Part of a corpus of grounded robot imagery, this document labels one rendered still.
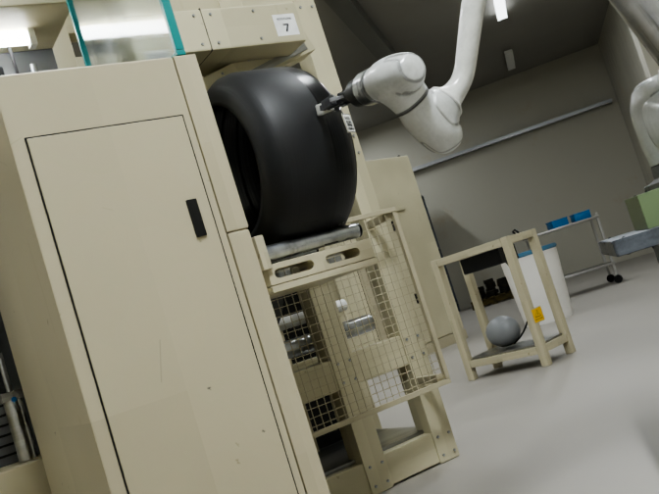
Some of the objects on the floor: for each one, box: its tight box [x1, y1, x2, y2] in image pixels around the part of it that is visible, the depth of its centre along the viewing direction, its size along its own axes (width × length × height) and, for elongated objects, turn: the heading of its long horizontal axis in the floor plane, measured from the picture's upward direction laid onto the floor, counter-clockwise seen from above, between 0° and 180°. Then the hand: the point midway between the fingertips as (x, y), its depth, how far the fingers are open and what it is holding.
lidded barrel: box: [501, 242, 574, 327], centre depth 760 cm, size 55×56×67 cm
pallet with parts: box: [471, 276, 514, 311], centre depth 1366 cm, size 76×110×39 cm
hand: (325, 107), depth 229 cm, fingers closed
